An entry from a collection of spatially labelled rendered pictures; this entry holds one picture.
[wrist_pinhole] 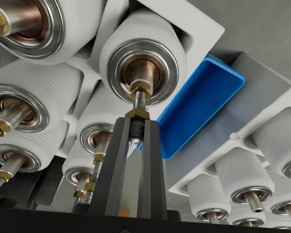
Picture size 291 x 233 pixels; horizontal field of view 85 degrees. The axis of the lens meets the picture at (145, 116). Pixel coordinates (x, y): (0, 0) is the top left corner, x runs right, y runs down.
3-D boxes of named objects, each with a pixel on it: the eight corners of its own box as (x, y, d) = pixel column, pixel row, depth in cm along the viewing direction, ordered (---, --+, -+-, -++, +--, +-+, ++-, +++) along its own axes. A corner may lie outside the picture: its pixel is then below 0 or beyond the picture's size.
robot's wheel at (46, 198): (69, 167, 73) (46, 215, 58) (57, 163, 72) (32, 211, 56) (79, 141, 62) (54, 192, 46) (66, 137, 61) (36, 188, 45)
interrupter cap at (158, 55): (157, 112, 20) (157, 115, 20) (99, 89, 18) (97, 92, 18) (192, 58, 16) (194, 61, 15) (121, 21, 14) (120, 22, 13)
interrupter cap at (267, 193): (248, 204, 36) (250, 207, 35) (222, 196, 34) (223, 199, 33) (279, 190, 31) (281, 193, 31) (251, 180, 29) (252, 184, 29)
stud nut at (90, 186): (98, 181, 18) (96, 189, 17) (103, 189, 19) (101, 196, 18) (81, 182, 18) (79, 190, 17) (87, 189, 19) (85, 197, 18)
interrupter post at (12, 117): (34, 114, 21) (17, 131, 18) (19, 117, 21) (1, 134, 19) (21, 99, 20) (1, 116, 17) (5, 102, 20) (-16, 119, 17)
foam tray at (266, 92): (239, 171, 71) (261, 217, 57) (163, 144, 61) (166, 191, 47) (339, 108, 48) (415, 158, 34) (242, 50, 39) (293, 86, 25)
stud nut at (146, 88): (138, 102, 15) (137, 107, 15) (126, 89, 14) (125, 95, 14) (155, 92, 14) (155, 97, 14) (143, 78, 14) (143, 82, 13)
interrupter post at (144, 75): (148, 88, 18) (147, 105, 15) (128, 79, 17) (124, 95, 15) (157, 70, 17) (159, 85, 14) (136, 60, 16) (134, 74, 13)
